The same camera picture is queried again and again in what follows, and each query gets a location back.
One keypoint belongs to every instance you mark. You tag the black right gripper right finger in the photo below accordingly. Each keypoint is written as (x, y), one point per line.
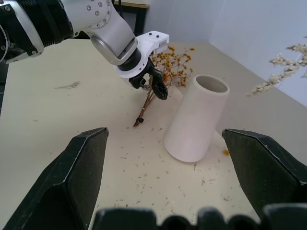
(266, 167)

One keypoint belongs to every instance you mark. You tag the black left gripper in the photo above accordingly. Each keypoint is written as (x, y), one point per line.
(149, 65)

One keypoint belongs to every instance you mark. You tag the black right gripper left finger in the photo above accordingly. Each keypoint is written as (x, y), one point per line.
(72, 182)

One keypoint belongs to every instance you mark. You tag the yellow dried flower bouquet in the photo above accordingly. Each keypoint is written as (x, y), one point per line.
(171, 64)

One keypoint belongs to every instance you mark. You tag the small yellow flower bit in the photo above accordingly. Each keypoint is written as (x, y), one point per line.
(225, 152)

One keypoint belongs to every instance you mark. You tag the white dried flower bouquet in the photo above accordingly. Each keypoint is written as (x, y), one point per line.
(285, 68)

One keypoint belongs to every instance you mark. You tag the white ceramic vase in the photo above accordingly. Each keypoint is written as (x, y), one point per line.
(194, 124)

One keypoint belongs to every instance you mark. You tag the wooden desk with black legs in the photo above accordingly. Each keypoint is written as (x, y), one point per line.
(136, 9)

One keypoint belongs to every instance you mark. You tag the loose dried twig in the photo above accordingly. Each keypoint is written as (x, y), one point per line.
(69, 85)

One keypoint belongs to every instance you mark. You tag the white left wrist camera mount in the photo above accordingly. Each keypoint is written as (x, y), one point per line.
(153, 42)

